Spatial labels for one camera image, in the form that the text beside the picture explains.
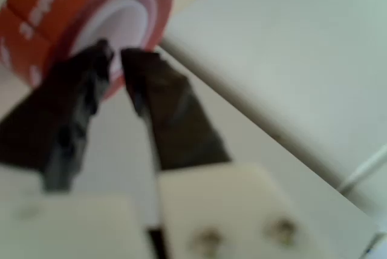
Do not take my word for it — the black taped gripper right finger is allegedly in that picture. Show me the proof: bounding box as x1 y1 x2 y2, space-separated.
120 48 332 259

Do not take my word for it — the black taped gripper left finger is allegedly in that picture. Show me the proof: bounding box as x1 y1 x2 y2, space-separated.
0 39 114 192

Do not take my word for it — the white cable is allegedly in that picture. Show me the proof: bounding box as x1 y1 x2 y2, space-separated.
340 145 387 195

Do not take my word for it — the red tape roll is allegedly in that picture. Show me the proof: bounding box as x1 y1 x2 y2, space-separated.
0 0 175 102

